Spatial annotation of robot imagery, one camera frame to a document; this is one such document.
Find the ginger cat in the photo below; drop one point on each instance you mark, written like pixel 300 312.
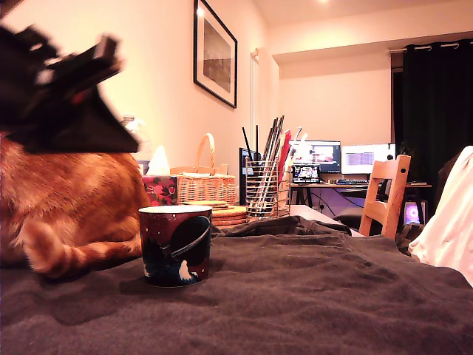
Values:
pixel 74 192

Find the large clear water bottle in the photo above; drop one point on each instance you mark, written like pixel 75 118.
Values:
pixel 142 129

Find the white paper tissue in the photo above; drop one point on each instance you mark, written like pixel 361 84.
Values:
pixel 159 162

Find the floral tissue box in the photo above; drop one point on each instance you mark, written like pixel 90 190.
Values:
pixel 159 190

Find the wicker basket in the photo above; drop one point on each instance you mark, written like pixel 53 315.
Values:
pixel 207 190

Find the dark red space print mug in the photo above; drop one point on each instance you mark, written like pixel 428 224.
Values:
pixel 173 251

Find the thin black chopstick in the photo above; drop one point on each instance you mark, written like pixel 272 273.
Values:
pixel 248 144
pixel 257 144

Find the round cork trivet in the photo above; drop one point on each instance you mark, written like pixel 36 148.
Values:
pixel 231 222
pixel 231 211

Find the red kitchen utensil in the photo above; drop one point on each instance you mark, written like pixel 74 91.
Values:
pixel 284 148

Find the small lit screen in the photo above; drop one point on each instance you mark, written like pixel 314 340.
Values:
pixel 306 174

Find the monitor showing video windows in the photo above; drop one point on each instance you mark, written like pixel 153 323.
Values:
pixel 325 155

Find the low white table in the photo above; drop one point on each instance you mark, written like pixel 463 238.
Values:
pixel 314 214

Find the wooden desk with black legs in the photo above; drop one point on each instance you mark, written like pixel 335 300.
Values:
pixel 329 186

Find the backlit keyboard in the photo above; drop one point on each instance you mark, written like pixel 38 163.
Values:
pixel 353 182

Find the monitor showing spreadsheet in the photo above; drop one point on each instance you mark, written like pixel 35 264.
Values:
pixel 369 159

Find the dark grey knitted cloth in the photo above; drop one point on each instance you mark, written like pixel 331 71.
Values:
pixel 332 296

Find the white curtain rod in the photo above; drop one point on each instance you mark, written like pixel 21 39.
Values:
pixel 395 49

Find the light wooden chair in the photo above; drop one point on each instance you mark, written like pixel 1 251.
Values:
pixel 399 192

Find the computer case with lit fan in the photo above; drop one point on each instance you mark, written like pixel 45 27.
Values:
pixel 412 213

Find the dark green curtain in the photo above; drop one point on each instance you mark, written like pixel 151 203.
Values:
pixel 436 111

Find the white crumpled cloth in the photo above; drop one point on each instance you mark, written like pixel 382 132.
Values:
pixel 451 222

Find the black framed wall picture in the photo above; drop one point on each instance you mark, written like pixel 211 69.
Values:
pixel 218 55

